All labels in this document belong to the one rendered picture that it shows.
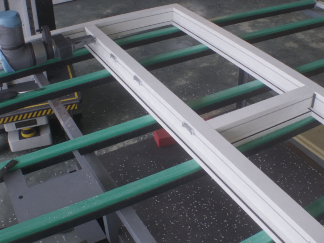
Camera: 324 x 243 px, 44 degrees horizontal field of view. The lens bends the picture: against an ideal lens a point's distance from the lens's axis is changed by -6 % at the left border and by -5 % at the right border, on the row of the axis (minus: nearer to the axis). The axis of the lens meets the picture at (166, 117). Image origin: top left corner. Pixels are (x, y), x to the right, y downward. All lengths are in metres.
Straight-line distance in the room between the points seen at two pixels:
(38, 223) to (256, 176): 0.50
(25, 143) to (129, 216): 1.61
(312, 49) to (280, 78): 2.54
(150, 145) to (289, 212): 0.82
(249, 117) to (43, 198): 0.57
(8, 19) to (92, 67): 2.06
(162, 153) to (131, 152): 0.11
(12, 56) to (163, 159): 0.65
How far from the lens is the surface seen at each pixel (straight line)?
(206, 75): 3.26
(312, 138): 1.60
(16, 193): 1.07
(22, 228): 0.97
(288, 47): 3.88
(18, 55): 1.51
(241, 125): 1.13
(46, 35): 1.53
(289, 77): 1.36
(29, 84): 2.67
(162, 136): 1.55
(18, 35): 1.49
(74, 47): 1.57
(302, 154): 2.08
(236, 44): 1.54
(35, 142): 2.53
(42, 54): 1.53
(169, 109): 1.17
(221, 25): 1.97
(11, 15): 1.48
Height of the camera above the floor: 1.56
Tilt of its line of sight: 34 degrees down
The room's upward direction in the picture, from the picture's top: 1 degrees counter-clockwise
